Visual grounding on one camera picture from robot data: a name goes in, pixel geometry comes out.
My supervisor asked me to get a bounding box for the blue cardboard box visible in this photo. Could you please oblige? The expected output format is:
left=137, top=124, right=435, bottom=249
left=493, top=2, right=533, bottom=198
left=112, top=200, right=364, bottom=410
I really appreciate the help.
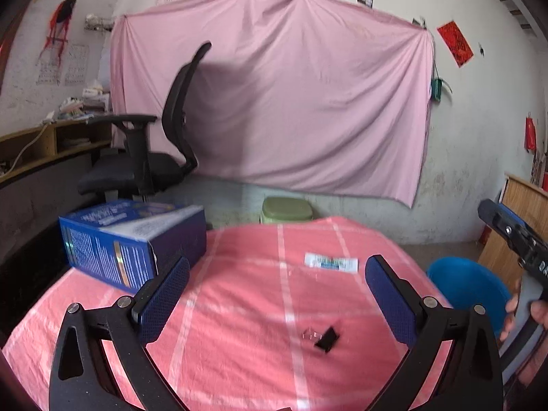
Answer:
left=59, top=200, right=208, bottom=292

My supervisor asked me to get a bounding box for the green hanging basket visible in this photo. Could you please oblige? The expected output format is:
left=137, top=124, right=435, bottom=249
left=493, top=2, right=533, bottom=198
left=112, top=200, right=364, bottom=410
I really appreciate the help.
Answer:
left=430, top=77, right=453, bottom=103

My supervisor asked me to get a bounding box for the wall calendar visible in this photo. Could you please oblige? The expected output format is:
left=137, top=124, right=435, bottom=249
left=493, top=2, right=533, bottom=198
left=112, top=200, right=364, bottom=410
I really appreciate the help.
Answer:
left=36, top=44, right=90, bottom=86

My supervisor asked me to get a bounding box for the wooden desk shelf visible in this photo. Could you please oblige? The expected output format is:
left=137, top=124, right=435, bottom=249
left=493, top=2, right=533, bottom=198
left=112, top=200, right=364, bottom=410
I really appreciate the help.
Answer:
left=0, top=113, right=114, bottom=189

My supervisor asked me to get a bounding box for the wooden cabinet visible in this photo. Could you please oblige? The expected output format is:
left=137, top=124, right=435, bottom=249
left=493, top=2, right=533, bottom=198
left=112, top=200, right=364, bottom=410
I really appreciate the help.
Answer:
left=477, top=172, right=548, bottom=283

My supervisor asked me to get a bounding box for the pink wall sheet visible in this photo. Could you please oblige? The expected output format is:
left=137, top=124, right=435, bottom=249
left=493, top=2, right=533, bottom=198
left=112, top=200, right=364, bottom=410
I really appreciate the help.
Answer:
left=109, top=0, right=435, bottom=210

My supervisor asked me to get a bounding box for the white cable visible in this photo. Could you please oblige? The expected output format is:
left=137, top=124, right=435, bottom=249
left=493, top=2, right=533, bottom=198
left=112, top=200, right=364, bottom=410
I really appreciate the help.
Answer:
left=11, top=124, right=48, bottom=170

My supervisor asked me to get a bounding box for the blue plastic bucket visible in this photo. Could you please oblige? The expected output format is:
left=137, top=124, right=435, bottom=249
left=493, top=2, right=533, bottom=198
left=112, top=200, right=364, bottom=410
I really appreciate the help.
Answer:
left=426, top=257, right=514, bottom=343

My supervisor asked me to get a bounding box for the red paper poster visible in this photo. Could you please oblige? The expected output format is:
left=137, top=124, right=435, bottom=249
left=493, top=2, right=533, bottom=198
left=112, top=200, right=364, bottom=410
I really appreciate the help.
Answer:
left=437, top=20, right=474, bottom=68

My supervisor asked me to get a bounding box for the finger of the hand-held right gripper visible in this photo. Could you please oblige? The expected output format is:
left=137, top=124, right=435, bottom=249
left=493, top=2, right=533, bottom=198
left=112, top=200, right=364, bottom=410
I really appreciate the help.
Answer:
left=478, top=199, right=521, bottom=249
left=497, top=202, right=536, bottom=238

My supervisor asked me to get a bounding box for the wire wall shelf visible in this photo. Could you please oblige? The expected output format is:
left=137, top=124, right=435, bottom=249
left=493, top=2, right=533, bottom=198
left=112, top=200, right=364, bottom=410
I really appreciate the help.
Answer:
left=83, top=14, right=116, bottom=32

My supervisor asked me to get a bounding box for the pile of books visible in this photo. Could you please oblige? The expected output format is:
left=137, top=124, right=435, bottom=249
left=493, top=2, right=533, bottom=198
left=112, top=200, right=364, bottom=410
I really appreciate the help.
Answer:
left=55, top=79, right=113, bottom=121

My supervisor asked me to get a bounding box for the pink checked tablecloth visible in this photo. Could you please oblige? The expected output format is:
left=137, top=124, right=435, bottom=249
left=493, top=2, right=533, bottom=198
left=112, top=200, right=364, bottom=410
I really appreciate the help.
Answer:
left=2, top=216, right=454, bottom=411

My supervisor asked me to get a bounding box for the green plastic stool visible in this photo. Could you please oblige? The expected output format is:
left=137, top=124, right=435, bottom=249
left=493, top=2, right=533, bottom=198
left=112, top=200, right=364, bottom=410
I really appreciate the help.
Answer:
left=261, top=197, right=314, bottom=224

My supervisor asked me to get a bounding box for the white green printed wrapper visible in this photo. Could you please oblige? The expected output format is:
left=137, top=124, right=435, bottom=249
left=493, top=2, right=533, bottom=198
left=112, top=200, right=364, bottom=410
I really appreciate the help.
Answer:
left=304, top=252, right=359, bottom=273

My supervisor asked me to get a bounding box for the red hanging ornament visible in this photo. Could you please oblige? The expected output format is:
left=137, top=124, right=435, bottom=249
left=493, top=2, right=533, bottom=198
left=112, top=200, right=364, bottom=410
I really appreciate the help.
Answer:
left=38, top=0, right=78, bottom=63

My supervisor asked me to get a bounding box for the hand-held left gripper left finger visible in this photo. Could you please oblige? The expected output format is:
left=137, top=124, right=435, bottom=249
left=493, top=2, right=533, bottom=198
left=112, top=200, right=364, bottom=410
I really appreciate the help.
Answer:
left=48, top=256, right=191, bottom=411

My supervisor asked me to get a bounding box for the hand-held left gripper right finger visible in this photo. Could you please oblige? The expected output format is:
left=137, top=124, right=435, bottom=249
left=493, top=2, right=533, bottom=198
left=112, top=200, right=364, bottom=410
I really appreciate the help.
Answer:
left=365, top=254, right=505, bottom=411

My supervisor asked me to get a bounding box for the black office chair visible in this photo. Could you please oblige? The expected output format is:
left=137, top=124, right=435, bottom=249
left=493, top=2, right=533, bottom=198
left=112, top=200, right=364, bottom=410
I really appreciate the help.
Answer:
left=77, top=41, right=212, bottom=206

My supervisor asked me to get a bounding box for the red hanging bag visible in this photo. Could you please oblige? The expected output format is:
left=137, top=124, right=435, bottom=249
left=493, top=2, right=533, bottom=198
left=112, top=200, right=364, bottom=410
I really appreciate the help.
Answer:
left=525, top=113, right=537, bottom=152

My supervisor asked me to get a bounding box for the black binder clip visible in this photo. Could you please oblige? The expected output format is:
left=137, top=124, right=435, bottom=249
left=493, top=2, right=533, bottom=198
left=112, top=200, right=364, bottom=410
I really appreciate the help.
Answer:
left=301, top=326, right=342, bottom=354

